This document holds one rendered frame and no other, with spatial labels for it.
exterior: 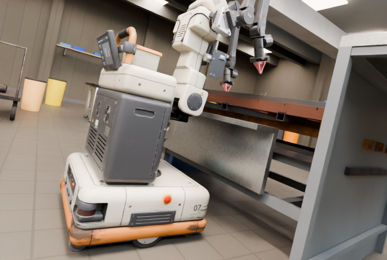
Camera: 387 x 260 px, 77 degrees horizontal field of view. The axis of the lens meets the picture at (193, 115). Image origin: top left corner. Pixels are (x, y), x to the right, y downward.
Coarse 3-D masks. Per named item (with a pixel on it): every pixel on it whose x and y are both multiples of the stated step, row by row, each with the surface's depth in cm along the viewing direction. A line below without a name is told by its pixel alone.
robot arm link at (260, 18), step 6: (264, 0) 139; (258, 6) 141; (264, 6) 139; (258, 12) 140; (264, 12) 140; (258, 18) 139; (264, 18) 140; (252, 24) 142; (258, 24) 138; (264, 24) 140; (252, 30) 141; (258, 30) 138; (264, 30) 141
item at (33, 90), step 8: (32, 80) 433; (40, 80) 453; (24, 88) 435; (32, 88) 434; (40, 88) 443; (24, 96) 435; (32, 96) 436; (40, 96) 447; (24, 104) 435; (32, 104) 439; (40, 104) 454
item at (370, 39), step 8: (384, 32) 76; (344, 40) 85; (352, 40) 83; (360, 40) 81; (368, 40) 79; (376, 40) 77; (384, 40) 76; (376, 64) 106; (384, 64) 104; (384, 72) 115
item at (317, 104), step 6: (204, 90) 196; (210, 90) 191; (216, 90) 186; (234, 96) 170; (240, 96) 166; (246, 96) 162; (252, 96) 159; (258, 96) 155; (264, 96) 151; (270, 96) 148; (282, 102) 141; (288, 102) 139; (294, 102) 136; (300, 102) 133; (306, 102) 130; (312, 102) 128; (318, 102) 126; (324, 102) 123
